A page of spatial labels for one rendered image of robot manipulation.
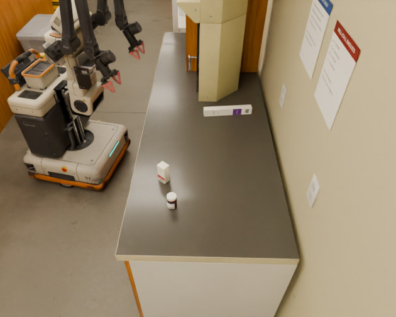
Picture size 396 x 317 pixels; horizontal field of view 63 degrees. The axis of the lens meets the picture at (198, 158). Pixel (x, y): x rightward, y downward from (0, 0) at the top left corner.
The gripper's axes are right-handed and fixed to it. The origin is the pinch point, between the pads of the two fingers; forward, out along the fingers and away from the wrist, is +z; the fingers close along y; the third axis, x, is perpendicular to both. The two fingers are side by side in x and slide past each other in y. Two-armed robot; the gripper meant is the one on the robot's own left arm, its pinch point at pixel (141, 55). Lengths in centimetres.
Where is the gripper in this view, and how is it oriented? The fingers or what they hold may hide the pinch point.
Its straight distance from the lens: 241.8
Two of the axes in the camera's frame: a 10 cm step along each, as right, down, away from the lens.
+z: 4.3, 7.2, 5.5
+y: 2.3, -6.7, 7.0
